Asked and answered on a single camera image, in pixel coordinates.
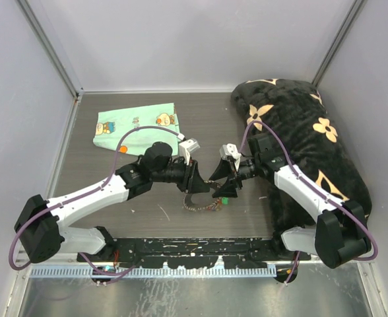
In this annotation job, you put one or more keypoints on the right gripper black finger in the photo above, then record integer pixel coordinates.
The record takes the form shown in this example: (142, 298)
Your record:
(228, 189)
(221, 171)

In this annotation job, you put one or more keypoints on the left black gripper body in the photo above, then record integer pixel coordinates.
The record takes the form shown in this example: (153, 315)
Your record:
(175, 173)

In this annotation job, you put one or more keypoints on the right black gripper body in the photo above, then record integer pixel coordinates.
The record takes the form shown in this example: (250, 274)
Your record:
(247, 170)

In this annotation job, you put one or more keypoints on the green key tag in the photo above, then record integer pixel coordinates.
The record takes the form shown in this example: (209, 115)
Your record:
(225, 200)

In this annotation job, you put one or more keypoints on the metal keyring disc with rings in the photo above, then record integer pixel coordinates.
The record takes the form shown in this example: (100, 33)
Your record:
(202, 202)

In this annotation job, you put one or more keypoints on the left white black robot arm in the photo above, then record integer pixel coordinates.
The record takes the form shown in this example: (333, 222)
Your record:
(45, 226)

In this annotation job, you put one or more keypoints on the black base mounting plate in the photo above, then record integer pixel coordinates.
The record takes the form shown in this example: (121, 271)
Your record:
(191, 253)

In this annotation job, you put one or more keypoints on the black floral plush pillow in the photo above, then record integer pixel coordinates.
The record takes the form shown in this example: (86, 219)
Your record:
(294, 110)

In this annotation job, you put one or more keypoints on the green cartoon print cloth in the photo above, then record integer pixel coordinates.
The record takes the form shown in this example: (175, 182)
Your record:
(136, 129)

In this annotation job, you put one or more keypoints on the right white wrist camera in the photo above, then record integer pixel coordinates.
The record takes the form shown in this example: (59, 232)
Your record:
(229, 152)

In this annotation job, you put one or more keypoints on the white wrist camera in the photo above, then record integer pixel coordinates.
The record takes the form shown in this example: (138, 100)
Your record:
(229, 152)
(187, 148)

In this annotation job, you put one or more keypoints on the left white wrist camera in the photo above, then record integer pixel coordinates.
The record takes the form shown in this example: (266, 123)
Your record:
(187, 148)

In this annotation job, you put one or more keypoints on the white slotted cable duct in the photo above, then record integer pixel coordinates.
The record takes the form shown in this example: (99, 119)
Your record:
(85, 271)

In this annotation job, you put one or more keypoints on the right aluminium frame post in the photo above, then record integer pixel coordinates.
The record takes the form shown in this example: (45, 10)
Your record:
(345, 27)

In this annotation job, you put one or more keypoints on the aluminium frame post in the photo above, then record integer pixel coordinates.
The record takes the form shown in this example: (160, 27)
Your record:
(345, 27)
(39, 22)

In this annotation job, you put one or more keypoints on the left aluminium frame post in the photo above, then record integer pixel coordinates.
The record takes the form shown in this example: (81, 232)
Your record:
(39, 22)

